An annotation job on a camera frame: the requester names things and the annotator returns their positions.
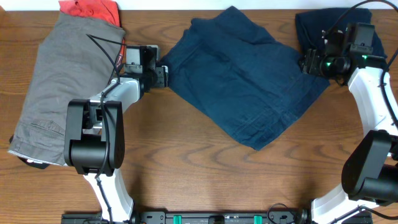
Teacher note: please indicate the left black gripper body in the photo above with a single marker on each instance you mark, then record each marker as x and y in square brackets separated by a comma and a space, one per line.
[158, 79]

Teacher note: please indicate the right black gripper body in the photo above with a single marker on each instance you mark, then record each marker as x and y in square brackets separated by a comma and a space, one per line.
[322, 65]

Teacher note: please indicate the blue shorts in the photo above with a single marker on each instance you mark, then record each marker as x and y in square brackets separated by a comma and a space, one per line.
[237, 74]

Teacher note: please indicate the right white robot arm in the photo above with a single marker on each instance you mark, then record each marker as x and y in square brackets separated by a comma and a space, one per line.
[367, 182]

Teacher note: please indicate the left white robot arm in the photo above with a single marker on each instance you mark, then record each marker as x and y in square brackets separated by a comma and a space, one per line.
[94, 138]

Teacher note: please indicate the dark navy folded garment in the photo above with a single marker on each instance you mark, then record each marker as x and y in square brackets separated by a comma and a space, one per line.
[309, 25]

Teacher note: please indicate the grey folded shorts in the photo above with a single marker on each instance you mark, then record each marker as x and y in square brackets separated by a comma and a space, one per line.
[73, 62]

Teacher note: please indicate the red garment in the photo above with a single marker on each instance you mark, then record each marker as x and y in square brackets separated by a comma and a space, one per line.
[93, 9]

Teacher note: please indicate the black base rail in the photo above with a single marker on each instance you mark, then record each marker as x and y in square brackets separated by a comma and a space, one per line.
[284, 217]

